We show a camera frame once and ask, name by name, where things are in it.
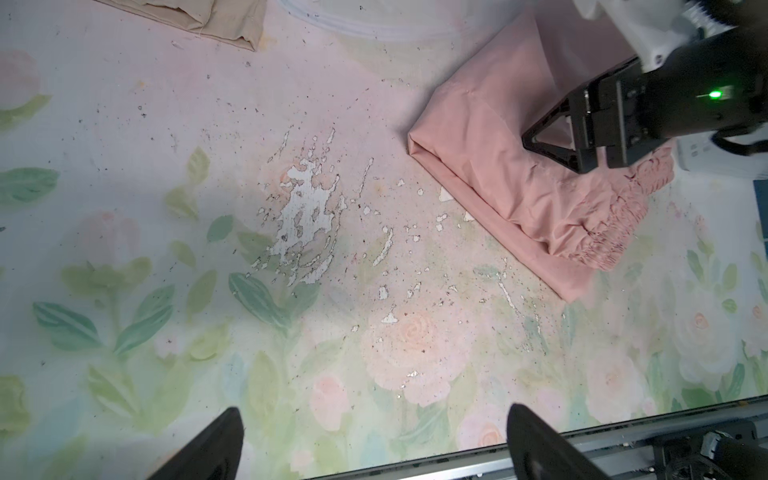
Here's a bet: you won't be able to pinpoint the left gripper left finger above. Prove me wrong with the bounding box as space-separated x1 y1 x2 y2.
148 407 245 480

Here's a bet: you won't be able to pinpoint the pink shorts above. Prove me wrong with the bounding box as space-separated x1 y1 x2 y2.
408 9 674 302

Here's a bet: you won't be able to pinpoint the beige shorts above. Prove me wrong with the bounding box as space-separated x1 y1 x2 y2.
100 0 267 51

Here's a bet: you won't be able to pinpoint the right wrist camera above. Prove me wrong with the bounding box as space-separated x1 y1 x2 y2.
574 0 729 72

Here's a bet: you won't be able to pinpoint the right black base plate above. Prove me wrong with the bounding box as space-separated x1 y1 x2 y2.
652 420 767 480

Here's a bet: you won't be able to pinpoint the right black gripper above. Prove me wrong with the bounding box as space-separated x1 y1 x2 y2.
521 29 756 174

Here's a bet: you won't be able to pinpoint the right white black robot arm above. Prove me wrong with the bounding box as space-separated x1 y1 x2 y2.
522 1 767 174

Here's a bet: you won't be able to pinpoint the aluminium front rail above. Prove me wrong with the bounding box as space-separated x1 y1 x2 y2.
341 397 767 479

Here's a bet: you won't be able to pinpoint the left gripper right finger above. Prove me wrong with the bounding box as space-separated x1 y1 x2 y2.
506 403 609 480

